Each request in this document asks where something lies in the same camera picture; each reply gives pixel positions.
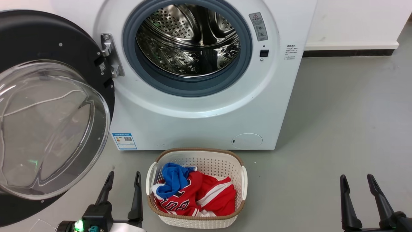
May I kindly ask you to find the blue garment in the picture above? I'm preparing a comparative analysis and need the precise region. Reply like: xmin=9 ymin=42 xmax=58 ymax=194
xmin=155 ymin=163 xmax=197 ymax=199

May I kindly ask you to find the beige perforated laundry basket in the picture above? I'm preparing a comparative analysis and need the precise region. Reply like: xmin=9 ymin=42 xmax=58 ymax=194
xmin=146 ymin=148 xmax=248 ymax=229

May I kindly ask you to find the metal door hinge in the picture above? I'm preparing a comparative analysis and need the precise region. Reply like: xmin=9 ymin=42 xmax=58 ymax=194
xmin=100 ymin=33 xmax=125 ymax=78

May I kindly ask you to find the red white jersey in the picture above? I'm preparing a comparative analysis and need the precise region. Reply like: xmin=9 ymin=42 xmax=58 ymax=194
xmin=151 ymin=171 xmax=236 ymax=217

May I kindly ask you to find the round white filter cover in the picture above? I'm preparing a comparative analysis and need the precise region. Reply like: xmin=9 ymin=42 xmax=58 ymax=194
xmin=232 ymin=133 xmax=263 ymax=150

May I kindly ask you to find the round washer door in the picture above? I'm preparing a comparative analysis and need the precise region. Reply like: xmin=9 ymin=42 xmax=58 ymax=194
xmin=0 ymin=10 xmax=116 ymax=227

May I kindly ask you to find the white front-load washing machine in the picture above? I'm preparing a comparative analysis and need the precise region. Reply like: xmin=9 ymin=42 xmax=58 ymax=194
xmin=51 ymin=0 xmax=317 ymax=151

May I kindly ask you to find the blue energy label sticker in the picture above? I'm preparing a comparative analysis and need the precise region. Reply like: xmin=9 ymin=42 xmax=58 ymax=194
xmin=111 ymin=132 xmax=137 ymax=150

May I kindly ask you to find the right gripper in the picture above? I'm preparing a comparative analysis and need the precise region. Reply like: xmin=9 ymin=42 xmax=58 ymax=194
xmin=340 ymin=174 xmax=412 ymax=232

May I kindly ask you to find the grey warning sticker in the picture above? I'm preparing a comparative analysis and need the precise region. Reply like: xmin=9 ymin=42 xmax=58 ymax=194
xmin=248 ymin=12 xmax=268 ymax=42

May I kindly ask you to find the steel perforated washer drum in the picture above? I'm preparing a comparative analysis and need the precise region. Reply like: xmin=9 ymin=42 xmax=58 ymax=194
xmin=136 ymin=3 xmax=241 ymax=78

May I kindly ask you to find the dark wall baseboard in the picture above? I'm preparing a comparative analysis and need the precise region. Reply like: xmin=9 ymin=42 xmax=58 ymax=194
xmin=303 ymin=48 xmax=396 ymax=58

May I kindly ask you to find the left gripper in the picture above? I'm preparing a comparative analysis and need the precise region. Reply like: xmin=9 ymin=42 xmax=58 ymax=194
xmin=55 ymin=171 xmax=145 ymax=232

